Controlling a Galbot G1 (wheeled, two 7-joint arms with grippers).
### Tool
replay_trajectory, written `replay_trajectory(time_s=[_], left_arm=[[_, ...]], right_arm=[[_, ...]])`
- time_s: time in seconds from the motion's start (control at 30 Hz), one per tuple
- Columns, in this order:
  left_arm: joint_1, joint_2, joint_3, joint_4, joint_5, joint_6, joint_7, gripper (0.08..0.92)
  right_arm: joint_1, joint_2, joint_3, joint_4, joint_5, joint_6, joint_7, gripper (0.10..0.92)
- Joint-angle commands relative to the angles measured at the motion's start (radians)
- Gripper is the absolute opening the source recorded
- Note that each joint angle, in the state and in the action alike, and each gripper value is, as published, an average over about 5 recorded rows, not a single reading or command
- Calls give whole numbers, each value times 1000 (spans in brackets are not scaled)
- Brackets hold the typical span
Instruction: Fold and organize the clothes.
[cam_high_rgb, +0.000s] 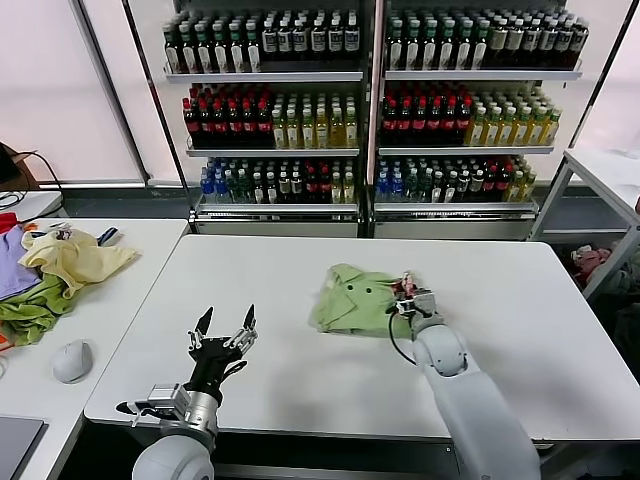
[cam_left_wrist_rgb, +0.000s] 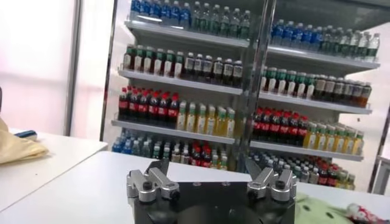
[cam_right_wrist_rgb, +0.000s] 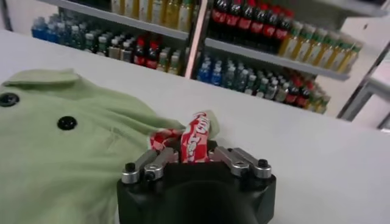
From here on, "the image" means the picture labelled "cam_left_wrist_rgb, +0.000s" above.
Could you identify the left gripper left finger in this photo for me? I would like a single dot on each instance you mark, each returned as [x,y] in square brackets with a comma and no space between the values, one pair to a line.
[152,185]

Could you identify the yellow drink bottle green cap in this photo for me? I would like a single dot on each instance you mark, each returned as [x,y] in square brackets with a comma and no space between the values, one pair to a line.
[210,122]
[329,139]
[201,121]
[320,138]
[311,137]
[182,118]
[358,143]
[230,125]
[191,119]
[338,141]
[348,142]

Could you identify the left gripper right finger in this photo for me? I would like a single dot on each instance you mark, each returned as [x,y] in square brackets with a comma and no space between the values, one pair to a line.
[274,184]

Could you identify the small cola bottle red cap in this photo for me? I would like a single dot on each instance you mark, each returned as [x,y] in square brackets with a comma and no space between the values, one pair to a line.
[196,156]
[332,178]
[323,177]
[207,157]

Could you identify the dark bottle white label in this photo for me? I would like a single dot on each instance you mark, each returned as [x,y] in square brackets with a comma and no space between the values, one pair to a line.
[198,67]
[237,73]
[189,65]
[217,70]
[207,67]
[228,71]

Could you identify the small dark bottle white cap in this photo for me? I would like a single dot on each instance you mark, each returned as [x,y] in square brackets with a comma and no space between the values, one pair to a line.
[314,176]
[166,152]
[305,175]
[176,155]
[185,156]
[157,150]

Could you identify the metal drink shelving unit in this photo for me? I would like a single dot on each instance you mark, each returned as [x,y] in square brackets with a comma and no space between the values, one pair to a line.
[304,12]

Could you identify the green soda bottle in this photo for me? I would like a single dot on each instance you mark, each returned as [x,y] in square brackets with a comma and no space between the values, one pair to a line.
[146,149]
[136,148]

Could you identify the black slanted metal pole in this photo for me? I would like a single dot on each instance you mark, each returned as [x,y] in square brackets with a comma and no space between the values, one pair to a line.
[379,149]
[108,70]

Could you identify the glass door drinks fridge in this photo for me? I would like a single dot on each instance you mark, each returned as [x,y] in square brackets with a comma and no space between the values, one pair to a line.
[213,45]

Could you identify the light green T-shirt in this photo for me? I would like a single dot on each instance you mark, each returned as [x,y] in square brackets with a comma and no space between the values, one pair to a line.
[317,211]

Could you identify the pale yellow garment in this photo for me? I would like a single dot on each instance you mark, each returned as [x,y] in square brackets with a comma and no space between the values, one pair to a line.
[15,149]

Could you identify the blue white eraser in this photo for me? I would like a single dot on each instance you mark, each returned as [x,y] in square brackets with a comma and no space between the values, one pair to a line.
[27,134]

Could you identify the brown tea bottle beige label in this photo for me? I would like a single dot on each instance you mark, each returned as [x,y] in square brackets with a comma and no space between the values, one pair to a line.
[320,86]
[338,89]
[348,90]
[329,88]
[365,93]
[356,92]

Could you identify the silver shelf board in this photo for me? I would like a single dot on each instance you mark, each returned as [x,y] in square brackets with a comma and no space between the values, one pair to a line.
[323,58]
[314,103]
[170,131]
[182,81]
[304,152]
[182,32]

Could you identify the clear bottle white cap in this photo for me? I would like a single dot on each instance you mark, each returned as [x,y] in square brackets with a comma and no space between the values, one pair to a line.
[297,174]

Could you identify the grey slanted metal pole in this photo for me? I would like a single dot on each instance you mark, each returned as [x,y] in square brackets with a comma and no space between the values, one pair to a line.
[73,61]

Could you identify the dark bottle green cap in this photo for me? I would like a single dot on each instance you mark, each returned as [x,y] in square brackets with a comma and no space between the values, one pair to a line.
[158,62]
[168,64]
[179,65]
[128,59]
[138,60]
[271,81]
[300,85]
[281,82]
[264,80]
[310,86]
[291,83]
[148,61]

